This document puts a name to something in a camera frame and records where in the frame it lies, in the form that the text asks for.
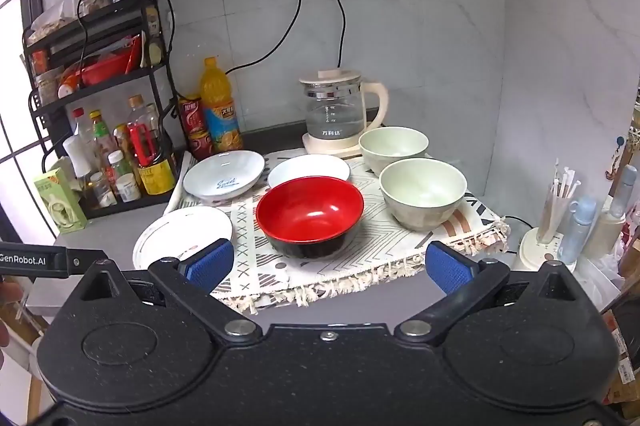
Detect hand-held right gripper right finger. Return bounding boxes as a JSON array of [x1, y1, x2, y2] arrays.
[[395, 240, 596, 347]]

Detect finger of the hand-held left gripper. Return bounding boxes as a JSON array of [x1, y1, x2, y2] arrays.
[[65, 247, 110, 279]]

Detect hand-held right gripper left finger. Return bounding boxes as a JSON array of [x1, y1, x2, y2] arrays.
[[65, 239, 263, 347]]

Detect white plate with dark rim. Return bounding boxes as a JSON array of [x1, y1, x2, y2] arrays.
[[132, 206, 234, 271]]

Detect pale green bowl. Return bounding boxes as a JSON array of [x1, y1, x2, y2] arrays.
[[378, 157, 468, 232], [358, 126, 430, 174]]

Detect white plate with blue print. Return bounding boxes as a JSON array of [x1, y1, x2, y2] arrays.
[[182, 150, 266, 202]]

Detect red and black bowl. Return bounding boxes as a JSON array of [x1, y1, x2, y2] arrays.
[[255, 177, 365, 260]]

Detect white bowl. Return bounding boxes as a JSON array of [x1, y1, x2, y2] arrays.
[[267, 155, 352, 189]]

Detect person's left hand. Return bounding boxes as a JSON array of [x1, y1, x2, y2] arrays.
[[0, 280, 25, 369]]

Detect green cardboard box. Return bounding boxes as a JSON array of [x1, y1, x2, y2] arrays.
[[34, 169, 88, 234]]

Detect patterned fringed table cloth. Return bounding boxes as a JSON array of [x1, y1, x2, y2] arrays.
[[165, 149, 512, 316]]

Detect clear glass seasoning jar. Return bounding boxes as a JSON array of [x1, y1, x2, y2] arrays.
[[89, 171, 117, 209]]

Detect black metal spice rack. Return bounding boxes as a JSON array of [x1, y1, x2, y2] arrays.
[[22, 0, 183, 219]]

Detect white seasoning jar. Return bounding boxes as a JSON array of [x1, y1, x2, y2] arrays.
[[116, 173, 142, 203]]

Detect cream cup holder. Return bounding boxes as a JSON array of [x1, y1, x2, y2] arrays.
[[517, 226, 576, 272]]

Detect green label white cap jar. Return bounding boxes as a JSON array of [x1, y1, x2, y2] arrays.
[[106, 150, 126, 187]]

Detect white plastic bottle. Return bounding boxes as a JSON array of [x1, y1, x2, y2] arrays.
[[64, 136, 93, 179]]

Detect red drink can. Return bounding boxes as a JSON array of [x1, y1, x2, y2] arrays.
[[177, 95, 207, 136], [187, 129, 216, 162]]

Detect bundle of wrapped chopsticks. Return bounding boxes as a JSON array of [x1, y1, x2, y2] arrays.
[[542, 161, 581, 242]]

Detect light blue bottle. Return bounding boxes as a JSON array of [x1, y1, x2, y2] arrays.
[[557, 197, 598, 264]]

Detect yellow cap sauce bottle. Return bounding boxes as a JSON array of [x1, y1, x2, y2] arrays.
[[114, 123, 132, 157]]

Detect orange juice bottle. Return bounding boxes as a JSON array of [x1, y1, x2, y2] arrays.
[[199, 56, 244, 154]]

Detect cream bottle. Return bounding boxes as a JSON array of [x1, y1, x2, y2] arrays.
[[582, 166, 638, 257]]

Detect cream kettle base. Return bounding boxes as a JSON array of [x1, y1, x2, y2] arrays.
[[301, 119, 386, 155]]

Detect glass electric kettle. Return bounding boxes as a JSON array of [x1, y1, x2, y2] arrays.
[[299, 70, 390, 142]]

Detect red snack packet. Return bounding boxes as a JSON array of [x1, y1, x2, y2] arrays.
[[60, 34, 143, 90]]

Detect thin black cable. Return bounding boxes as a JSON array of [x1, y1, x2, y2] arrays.
[[500, 215, 538, 232]]

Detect soy sauce bottle red handle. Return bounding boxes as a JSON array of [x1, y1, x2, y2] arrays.
[[125, 95, 177, 196]]

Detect black rack cable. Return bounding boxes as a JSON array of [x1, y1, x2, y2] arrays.
[[147, 0, 178, 100]]

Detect black power cable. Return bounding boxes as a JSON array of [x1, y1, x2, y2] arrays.
[[329, 0, 347, 70], [224, 0, 304, 76]]

